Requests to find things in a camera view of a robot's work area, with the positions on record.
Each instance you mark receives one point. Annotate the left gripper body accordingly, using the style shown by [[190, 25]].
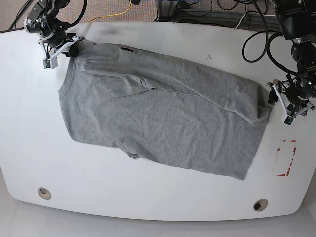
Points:
[[292, 104]]

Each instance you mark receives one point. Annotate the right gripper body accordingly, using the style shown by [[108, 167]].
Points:
[[52, 46]]

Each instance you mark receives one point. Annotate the grey t-shirt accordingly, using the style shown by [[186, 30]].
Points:
[[165, 109]]

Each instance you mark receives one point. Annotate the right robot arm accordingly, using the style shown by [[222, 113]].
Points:
[[42, 19]]

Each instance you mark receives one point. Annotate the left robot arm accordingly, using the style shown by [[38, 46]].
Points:
[[297, 20]]

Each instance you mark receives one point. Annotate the red tape rectangle marking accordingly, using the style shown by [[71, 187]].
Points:
[[285, 157]]

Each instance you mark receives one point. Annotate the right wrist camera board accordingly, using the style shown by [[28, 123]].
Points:
[[50, 63]]

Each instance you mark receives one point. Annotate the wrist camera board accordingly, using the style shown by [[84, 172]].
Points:
[[287, 119], [50, 63]]

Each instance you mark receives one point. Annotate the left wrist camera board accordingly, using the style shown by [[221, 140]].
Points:
[[287, 119]]

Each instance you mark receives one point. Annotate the aluminium extrusion frame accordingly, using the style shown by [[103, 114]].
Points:
[[224, 13]]

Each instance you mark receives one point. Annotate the right table cable grommet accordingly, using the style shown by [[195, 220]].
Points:
[[260, 205]]

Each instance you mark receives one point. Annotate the table cable grommet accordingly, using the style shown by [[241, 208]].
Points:
[[44, 193], [260, 205]]

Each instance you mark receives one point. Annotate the left table cable grommet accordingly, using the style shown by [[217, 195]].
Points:
[[44, 193]]

